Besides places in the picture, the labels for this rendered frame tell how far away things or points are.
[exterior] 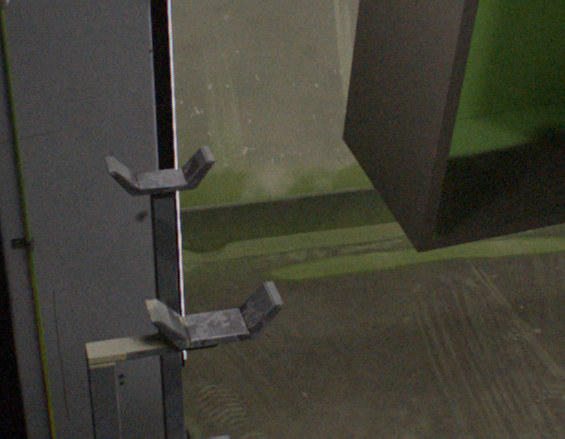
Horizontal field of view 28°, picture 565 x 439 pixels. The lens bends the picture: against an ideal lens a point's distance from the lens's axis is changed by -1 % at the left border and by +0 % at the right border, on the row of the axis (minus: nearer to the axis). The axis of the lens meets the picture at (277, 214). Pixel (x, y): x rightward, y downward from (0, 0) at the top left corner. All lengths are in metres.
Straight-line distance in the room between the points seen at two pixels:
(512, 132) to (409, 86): 0.47
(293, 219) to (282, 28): 0.48
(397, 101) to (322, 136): 0.88
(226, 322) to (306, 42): 2.24
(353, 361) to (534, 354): 0.39
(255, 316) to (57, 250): 0.64
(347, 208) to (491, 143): 0.65
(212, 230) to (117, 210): 1.54
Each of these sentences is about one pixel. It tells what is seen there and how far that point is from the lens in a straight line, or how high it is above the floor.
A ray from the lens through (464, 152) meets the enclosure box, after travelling 2.30.
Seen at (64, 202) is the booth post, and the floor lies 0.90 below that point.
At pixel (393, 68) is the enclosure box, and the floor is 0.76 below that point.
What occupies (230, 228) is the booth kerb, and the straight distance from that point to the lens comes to 2.83.
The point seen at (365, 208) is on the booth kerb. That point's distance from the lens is 2.91.
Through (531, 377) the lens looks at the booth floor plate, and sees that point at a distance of 2.48.
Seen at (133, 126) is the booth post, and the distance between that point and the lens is 1.25.
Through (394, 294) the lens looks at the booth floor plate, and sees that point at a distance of 2.70.
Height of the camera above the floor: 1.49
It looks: 29 degrees down
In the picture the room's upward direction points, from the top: straight up
